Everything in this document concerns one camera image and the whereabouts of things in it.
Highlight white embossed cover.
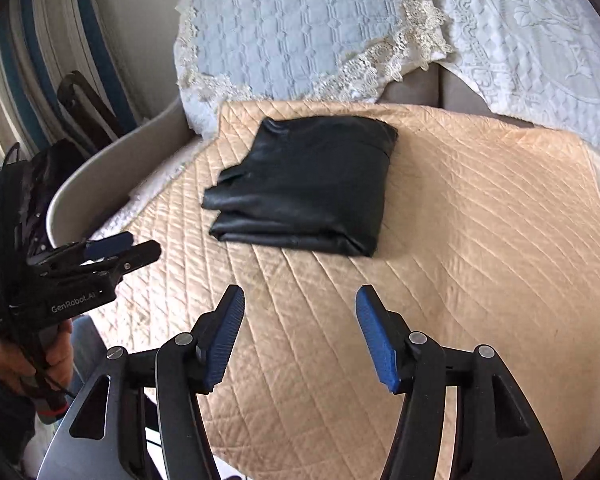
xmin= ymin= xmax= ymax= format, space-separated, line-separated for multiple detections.
xmin=430 ymin=0 xmax=600 ymax=161

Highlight person's left hand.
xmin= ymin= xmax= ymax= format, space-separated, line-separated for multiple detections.
xmin=0 ymin=317 xmax=73 ymax=396

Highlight blue-grey quilted lace cover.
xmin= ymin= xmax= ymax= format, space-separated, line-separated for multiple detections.
xmin=174 ymin=0 xmax=453 ymax=136

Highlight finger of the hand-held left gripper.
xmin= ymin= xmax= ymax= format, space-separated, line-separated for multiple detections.
xmin=55 ymin=231 xmax=133 ymax=261
xmin=80 ymin=239 xmax=162 ymax=286

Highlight blue white striped boards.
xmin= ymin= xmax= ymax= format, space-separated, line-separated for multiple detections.
xmin=0 ymin=0 xmax=141 ymax=181

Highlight person's left forearm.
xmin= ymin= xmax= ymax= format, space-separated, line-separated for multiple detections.
xmin=0 ymin=365 xmax=43 ymax=466

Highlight beige quilted blanket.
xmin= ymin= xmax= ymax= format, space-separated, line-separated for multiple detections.
xmin=82 ymin=100 xmax=600 ymax=480

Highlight black leather jacket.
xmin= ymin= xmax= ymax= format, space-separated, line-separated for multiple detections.
xmin=202 ymin=115 xmax=400 ymax=258

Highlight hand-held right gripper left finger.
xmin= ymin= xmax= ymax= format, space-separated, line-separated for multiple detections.
xmin=37 ymin=284 xmax=246 ymax=480

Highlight person's blue jeans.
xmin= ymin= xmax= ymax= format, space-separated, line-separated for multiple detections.
xmin=70 ymin=317 xmax=111 ymax=376

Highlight grey sofa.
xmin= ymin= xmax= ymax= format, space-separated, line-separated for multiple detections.
xmin=45 ymin=60 xmax=600 ymax=253

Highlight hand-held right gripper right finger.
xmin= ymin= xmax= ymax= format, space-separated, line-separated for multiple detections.
xmin=356 ymin=284 xmax=563 ymax=480

